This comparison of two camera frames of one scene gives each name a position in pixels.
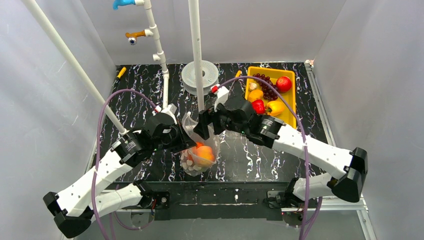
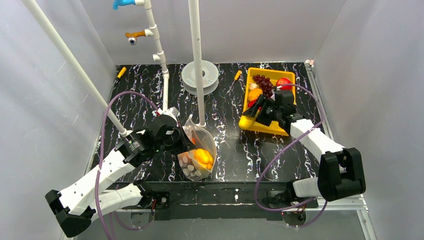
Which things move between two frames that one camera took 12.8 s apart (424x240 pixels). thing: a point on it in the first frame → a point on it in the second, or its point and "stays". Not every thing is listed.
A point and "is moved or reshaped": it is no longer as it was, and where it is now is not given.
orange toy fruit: (255, 94) stays
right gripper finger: (201, 129) → (252, 110)
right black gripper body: (208, 120) → (262, 112)
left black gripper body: (182, 139) stays
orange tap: (132, 36) stays
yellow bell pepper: (274, 108) is moved or reshaped
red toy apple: (283, 84) stays
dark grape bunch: (269, 93) stays
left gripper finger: (185, 141) stays
